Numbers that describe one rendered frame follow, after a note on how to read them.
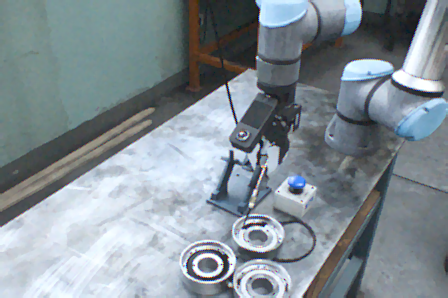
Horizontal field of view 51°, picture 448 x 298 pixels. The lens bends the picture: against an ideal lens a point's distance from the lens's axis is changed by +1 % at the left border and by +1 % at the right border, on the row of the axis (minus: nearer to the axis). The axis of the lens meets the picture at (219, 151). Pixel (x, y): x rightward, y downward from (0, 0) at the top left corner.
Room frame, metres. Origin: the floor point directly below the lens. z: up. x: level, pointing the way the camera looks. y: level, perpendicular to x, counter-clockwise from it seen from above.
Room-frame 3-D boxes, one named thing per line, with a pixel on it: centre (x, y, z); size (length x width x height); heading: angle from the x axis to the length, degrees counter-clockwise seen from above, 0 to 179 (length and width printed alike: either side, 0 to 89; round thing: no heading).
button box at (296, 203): (0.82, -0.18, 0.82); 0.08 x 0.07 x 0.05; 147
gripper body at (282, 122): (0.78, -0.10, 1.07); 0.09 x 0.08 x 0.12; 146
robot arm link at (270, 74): (0.78, -0.10, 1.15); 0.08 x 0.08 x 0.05
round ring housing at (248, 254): (0.68, -0.08, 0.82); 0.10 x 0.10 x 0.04
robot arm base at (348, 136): (1.10, -0.37, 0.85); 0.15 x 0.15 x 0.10
